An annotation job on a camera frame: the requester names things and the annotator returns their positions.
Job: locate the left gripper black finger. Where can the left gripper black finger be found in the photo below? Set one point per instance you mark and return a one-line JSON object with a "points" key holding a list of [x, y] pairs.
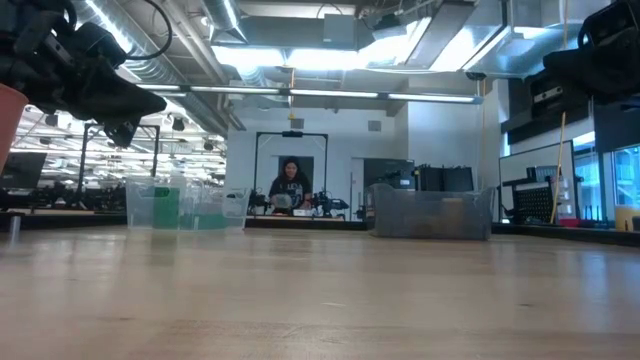
{"points": [[122, 134], [110, 97]]}

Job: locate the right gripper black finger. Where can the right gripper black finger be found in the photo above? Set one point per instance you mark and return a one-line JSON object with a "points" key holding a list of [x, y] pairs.
{"points": [[600, 70], [560, 107]]}

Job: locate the beige wooden block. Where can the beige wooden block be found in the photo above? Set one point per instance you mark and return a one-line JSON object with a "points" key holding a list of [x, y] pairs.
{"points": [[454, 217]]}

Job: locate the background black robot arm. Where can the background black robot arm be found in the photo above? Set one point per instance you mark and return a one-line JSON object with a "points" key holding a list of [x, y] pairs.
{"points": [[259, 202], [330, 204]]}

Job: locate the white board panel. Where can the white board panel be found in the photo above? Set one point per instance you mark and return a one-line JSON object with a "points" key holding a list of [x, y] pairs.
{"points": [[520, 162]]}

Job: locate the clear plastic bin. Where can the clear plastic bin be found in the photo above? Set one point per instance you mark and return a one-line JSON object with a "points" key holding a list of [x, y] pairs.
{"points": [[140, 210]]}

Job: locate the orange plastic bin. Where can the orange plastic bin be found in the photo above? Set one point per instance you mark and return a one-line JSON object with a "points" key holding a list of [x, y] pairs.
{"points": [[10, 125]]}

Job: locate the black pegboard rack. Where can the black pegboard rack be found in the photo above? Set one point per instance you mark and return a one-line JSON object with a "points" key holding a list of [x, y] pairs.
{"points": [[532, 202]]}

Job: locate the dark monitor screen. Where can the dark monitor screen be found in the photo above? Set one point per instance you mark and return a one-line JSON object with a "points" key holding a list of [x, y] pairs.
{"points": [[22, 170]]}

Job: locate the yellow container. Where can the yellow container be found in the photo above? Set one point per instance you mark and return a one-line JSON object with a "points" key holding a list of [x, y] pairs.
{"points": [[626, 218]]}

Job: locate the black cabinet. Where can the black cabinet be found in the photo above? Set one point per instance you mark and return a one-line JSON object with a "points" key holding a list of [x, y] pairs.
{"points": [[442, 179]]}

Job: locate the person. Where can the person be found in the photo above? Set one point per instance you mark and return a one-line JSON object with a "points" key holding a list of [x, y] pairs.
{"points": [[290, 185]]}

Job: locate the long ceiling light bar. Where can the long ceiling light bar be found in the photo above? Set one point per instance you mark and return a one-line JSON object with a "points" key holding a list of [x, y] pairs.
{"points": [[300, 92]]}

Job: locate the grey plastic bin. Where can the grey plastic bin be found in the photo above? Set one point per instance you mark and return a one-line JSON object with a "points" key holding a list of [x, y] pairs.
{"points": [[385, 210]]}

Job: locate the black workstation frame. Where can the black workstation frame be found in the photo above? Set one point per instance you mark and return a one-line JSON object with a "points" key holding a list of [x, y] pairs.
{"points": [[87, 150]]}

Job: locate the background black gantry frame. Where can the background black gantry frame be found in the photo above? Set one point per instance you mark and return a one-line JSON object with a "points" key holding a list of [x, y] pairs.
{"points": [[292, 134]]}

